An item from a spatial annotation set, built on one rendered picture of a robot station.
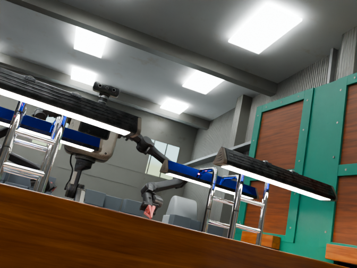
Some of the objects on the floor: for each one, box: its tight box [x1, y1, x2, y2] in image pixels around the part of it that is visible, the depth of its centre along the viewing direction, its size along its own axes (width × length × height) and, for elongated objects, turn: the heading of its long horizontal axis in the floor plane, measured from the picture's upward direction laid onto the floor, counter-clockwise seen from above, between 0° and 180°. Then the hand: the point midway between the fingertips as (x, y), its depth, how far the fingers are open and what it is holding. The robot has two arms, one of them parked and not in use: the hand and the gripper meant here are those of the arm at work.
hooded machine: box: [162, 196, 198, 223], centre depth 860 cm, size 81×69×164 cm
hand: (151, 217), depth 206 cm, fingers closed
